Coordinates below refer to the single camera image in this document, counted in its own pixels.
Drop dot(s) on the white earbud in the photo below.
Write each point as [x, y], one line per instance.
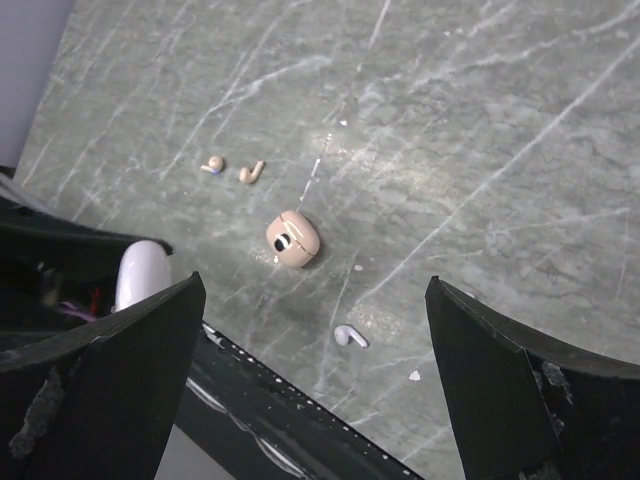
[346, 334]

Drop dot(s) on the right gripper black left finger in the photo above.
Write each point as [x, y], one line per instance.
[99, 401]

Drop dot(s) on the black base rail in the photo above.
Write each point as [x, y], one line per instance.
[256, 425]

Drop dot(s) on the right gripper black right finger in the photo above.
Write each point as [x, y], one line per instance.
[525, 405]

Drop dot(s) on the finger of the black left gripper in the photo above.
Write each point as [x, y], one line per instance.
[82, 252]

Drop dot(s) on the beige earbud with blue tip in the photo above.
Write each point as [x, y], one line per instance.
[215, 165]

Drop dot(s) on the white earbud charging case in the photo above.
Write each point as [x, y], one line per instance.
[144, 270]

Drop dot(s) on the beige earbud charging case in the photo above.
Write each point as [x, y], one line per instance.
[293, 239]

